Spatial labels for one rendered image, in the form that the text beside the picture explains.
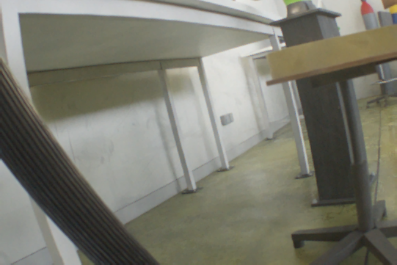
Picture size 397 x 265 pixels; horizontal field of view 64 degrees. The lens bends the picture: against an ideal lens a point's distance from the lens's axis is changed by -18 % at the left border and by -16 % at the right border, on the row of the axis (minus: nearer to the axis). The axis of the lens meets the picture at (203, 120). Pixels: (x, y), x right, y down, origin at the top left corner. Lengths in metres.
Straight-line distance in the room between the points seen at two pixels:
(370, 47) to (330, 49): 0.09
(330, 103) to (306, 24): 0.33
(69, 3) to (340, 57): 0.60
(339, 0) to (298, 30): 4.44
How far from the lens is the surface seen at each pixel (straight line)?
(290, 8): 1.54
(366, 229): 1.04
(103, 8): 0.90
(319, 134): 1.52
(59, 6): 0.80
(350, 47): 0.79
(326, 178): 1.56
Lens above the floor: 0.55
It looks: 3 degrees down
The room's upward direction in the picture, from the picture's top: 14 degrees counter-clockwise
